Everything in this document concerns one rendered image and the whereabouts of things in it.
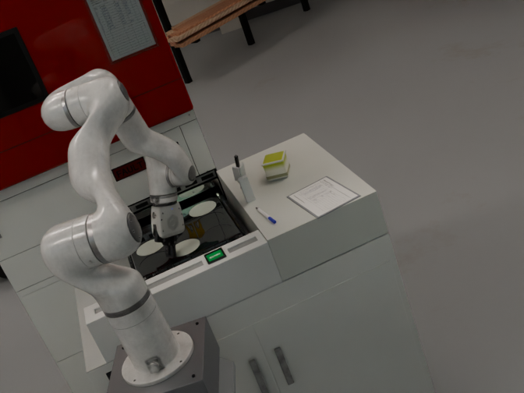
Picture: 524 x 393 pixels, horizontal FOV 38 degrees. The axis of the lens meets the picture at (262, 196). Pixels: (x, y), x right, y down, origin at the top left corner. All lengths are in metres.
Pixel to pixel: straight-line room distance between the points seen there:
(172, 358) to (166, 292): 0.30
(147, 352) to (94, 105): 0.61
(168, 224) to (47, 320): 0.72
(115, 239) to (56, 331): 1.23
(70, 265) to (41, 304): 1.08
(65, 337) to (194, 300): 0.84
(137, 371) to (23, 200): 0.95
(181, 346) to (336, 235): 0.59
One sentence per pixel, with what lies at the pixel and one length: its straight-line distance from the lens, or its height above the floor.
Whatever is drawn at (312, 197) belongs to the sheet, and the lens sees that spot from 2.27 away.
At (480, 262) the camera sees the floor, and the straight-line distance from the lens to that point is 3.50.
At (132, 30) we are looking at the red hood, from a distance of 2.48.
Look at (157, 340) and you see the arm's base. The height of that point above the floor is 1.01.
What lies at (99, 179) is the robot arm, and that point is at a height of 1.39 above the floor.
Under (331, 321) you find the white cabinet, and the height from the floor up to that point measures 0.62.
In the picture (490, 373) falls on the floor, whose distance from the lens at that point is 2.95.
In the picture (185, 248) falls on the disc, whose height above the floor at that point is 0.90.
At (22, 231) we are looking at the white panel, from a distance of 2.69.
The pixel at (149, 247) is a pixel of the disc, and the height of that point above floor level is 0.90.
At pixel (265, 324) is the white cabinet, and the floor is 0.71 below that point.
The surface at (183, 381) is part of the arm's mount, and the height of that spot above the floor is 0.93.
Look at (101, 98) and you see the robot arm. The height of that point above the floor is 1.53.
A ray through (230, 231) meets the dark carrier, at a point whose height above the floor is 0.90.
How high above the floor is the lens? 1.99
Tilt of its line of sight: 25 degrees down
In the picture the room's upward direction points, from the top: 20 degrees counter-clockwise
